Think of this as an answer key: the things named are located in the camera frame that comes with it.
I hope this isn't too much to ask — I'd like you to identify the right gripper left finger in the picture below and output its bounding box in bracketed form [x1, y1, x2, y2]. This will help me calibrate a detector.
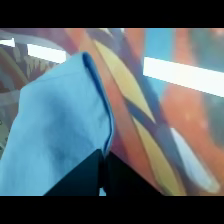
[44, 148, 104, 197]

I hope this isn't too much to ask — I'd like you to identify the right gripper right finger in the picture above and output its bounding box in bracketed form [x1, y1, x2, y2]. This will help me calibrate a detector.
[105, 150, 165, 197]

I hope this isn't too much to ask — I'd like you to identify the light blue garment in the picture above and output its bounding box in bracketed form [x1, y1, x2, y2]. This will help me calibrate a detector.
[0, 51, 115, 197]

